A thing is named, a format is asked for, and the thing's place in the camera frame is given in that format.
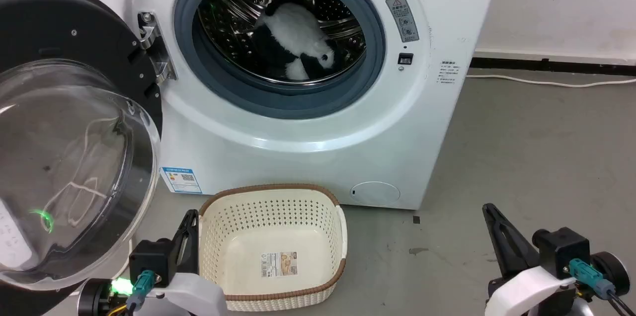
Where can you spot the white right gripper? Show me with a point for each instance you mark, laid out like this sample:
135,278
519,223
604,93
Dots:
526,291

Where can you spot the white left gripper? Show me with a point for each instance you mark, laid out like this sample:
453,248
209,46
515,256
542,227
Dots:
196,293

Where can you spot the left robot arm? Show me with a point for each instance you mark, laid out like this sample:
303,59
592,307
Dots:
97,298

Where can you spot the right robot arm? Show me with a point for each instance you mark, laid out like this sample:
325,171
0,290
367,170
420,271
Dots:
613,269

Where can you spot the white front-load washing machine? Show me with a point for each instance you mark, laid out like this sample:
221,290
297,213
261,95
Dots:
298,167

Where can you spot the chrome door hinge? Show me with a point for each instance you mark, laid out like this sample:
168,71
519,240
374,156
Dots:
154,47

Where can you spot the black round door, clear glass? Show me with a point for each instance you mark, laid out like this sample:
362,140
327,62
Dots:
49,18

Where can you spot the cream perforated laundry basket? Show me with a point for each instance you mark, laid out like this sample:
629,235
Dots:
238,256

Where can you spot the blue energy label sticker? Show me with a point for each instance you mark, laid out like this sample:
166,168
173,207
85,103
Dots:
181,180

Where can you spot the paper product label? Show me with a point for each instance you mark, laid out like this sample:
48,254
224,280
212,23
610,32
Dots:
279,264

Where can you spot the round white filter cover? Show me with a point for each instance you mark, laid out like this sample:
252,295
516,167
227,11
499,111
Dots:
375,193

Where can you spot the black baseboard strip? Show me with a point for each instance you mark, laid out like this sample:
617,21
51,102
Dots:
546,65

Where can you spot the stainless steel perforated drum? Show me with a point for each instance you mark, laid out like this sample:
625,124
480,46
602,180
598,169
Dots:
233,8

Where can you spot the black and white panda plush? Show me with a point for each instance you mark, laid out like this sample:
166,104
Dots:
293,28

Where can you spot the grey warning sticker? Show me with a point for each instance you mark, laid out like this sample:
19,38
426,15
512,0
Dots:
402,19

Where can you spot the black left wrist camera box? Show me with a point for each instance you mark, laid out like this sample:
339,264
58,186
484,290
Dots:
151,259

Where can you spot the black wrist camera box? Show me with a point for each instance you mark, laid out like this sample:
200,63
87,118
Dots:
564,249
151,259

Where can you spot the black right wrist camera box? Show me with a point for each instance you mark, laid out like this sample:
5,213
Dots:
564,249

